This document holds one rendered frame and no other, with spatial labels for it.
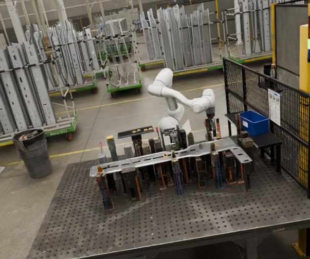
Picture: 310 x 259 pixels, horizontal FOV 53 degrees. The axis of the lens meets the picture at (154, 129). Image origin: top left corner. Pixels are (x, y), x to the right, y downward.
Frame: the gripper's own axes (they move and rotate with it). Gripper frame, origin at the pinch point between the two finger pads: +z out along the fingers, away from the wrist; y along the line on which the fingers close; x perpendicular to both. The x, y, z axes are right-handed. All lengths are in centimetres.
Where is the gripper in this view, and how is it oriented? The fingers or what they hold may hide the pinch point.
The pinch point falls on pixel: (212, 132)
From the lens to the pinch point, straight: 291.8
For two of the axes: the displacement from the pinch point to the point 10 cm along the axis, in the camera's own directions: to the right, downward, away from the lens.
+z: 1.7, 9.1, 3.7
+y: 1.2, 3.6, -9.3
